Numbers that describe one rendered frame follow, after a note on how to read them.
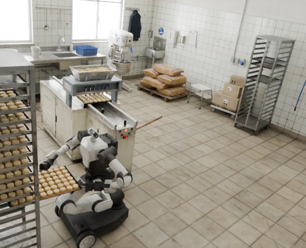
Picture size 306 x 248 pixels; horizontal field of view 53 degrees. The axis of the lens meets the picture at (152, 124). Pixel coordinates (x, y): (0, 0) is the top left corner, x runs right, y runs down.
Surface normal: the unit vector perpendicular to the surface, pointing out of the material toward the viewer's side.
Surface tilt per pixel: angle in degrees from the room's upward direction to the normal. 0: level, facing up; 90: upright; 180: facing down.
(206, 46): 90
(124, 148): 90
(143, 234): 0
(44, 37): 90
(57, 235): 0
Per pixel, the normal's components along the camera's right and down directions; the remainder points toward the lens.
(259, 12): -0.72, 0.20
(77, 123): 0.58, 0.40
